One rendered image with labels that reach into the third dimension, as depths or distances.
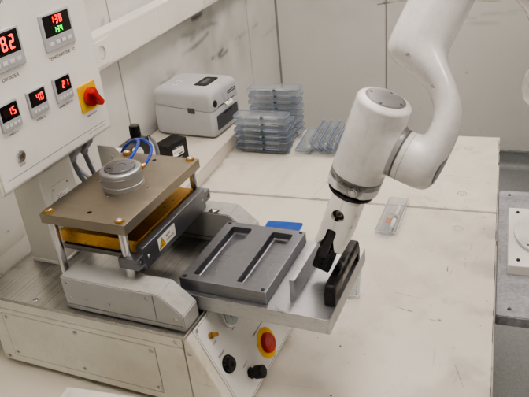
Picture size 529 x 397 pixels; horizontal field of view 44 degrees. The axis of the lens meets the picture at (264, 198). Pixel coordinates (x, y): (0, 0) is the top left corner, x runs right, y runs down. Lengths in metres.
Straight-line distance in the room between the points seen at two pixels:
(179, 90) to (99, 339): 1.16
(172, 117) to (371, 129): 1.39
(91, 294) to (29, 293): 0.18
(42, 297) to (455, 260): 0.92
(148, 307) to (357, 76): 2.70
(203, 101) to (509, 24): 1.85
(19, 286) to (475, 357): 0.90
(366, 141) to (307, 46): 2.75
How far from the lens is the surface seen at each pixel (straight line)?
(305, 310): 1.08
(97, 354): 1.29
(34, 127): 1.24
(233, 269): 1.15
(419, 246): 1.64
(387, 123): 0.94
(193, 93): 2.19
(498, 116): 3.68
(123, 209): 1.16
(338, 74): 3.69
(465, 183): 1.94
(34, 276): 1.39
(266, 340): 1.29
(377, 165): 0.97
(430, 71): 0.97
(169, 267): 1.31
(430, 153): 0.95
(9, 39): 1.20
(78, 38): 1.34
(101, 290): 1.18
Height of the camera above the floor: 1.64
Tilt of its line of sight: 28 degrees down
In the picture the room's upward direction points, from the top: 6 degrees counter-clockwise
